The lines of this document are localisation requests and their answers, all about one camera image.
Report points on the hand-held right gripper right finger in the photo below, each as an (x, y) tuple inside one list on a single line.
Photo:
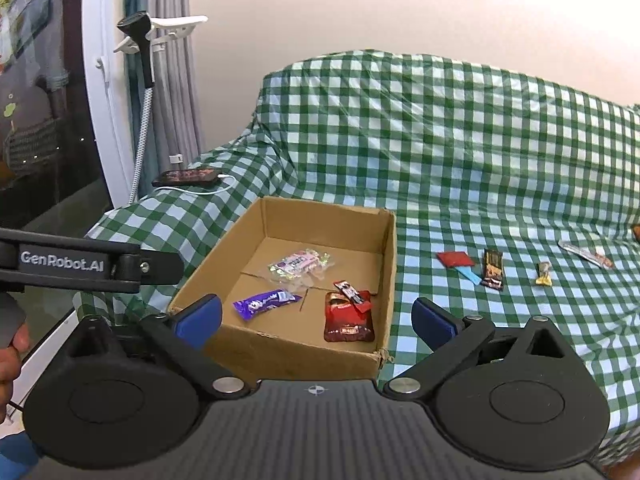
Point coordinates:
[(432, 324)]

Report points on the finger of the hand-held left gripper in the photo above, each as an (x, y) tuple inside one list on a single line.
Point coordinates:
[(155, 267)]

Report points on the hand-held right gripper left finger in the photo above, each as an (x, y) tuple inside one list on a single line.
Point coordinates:
[(200, 321)]

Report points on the blue stick packet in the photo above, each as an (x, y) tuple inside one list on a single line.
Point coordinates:
[(470, 275)]

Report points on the purple chocolate bar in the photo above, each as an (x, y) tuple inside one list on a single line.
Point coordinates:
[(262, 302)]

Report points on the red sachet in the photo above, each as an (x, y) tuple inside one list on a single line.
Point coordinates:
[(455, 259)]

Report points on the dark brown snack bar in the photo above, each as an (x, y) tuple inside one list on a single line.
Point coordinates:
[(492, 270)]

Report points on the cardboard box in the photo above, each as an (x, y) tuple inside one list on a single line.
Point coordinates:
[(280, 342)]

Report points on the large red snack packet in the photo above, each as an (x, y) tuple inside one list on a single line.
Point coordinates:
[(345, 325)]

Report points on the small red black candy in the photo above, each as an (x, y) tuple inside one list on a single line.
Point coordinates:
[(350, 292)]

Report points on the clear candy bag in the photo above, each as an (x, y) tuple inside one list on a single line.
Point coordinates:
[(295, 264)]

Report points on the gold snack packet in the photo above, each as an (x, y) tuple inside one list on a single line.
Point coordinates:
[(543, 275)]

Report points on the long silver snack packet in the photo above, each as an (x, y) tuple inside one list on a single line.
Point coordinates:
[(582, 252)]

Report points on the person's left hand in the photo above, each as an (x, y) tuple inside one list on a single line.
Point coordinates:
[(10, 370)]

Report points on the glass window pane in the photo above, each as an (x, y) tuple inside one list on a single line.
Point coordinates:
[(45, 110)]

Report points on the green checkered cloth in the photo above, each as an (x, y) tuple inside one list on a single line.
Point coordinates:
[(450, 150)]

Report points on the grey curtain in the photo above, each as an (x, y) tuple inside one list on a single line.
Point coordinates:
[(175, 85)]

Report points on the person's blue trousers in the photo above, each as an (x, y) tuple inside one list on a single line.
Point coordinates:
[(15, 460)]

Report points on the gooseneck phone holder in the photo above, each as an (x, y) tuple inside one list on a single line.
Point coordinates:
[(145, 60)]

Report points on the white window frame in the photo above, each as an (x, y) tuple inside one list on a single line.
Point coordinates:
[(107, 110)]

